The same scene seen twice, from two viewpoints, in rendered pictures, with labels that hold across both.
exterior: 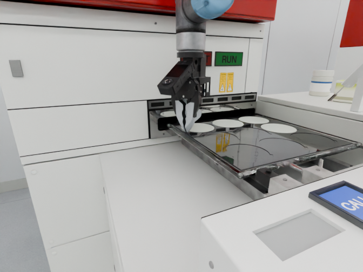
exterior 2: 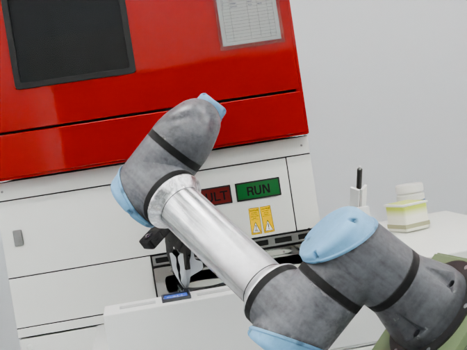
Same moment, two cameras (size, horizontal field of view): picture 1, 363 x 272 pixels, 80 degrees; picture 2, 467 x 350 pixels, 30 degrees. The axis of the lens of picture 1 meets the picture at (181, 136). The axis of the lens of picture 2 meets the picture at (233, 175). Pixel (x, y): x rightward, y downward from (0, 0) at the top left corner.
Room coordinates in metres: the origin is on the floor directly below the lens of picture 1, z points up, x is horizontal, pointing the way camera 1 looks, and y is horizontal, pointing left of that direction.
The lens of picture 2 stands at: (-1.37, -0.82, 1.27)
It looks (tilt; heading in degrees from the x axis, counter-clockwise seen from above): 3 degrees down; 18
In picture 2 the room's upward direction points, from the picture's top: 9 degrees counter-clockwise
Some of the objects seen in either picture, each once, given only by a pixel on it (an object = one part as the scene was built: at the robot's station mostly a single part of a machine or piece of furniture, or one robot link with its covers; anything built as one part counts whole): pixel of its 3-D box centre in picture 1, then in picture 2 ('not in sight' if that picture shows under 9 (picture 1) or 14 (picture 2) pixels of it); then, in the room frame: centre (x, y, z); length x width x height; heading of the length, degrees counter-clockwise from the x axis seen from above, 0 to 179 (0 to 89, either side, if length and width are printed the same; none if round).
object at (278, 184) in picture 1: (296, 195); not in sight; (0.28, -0.18, 0.89); 0.08 x 0.03 x 0.03; 24
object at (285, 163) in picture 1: (308, 157); not in sight; (0.42, -0.27, 0.90); 0.38 x 0.01 x 0.01; 114
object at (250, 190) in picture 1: (226, 169); not in sight; (0.48, -0.11, 0.84); 0.50 x 0.02 x 0.03; 24
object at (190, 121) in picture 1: (194, 115); (192, 268); (0.59, -0.04, 0.95); 0.06 x 0.03 x 0.09; 144
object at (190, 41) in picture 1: (189, 43); not in sight; (0.60, -0.02, 1.13); 0.08 x 0.08 x 0.05
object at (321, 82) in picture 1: (321, 82); (411, 202); (0.86, -0.55, 1.01); 0.07 x 0.07 x 0.10
